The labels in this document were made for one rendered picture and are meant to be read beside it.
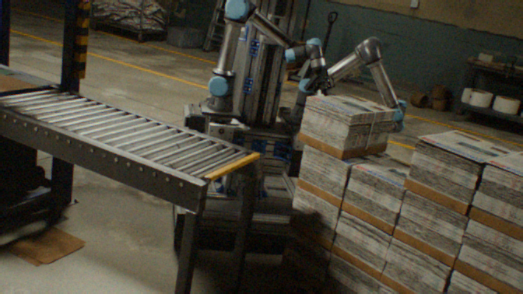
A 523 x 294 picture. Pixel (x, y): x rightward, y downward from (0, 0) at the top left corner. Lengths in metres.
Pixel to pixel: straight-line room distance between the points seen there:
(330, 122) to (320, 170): 0.24
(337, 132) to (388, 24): 6.77
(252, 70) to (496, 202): 1.63
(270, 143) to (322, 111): 0.64
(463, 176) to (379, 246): 0.52
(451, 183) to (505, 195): 0.21
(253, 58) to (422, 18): 6.17
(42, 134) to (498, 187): 1.89
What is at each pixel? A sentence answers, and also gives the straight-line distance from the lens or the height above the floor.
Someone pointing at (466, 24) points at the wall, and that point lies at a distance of 9.06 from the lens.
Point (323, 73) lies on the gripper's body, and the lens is 2.82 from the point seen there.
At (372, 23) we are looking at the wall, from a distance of 9.33.
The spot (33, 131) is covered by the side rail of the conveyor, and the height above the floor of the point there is 0.76.
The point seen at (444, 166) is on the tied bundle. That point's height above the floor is 0.99.
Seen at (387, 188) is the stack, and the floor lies 0.80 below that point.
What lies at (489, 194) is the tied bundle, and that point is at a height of 0.95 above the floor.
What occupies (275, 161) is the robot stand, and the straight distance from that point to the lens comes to 3.20.
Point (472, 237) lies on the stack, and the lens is 2.31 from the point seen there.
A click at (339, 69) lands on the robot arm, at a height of 1.14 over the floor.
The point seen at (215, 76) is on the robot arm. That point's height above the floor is 1.03.
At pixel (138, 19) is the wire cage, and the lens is 10.06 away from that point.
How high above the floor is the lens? 1.61
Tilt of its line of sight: 18 degrees down
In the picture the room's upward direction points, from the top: 10 degrees clockwise
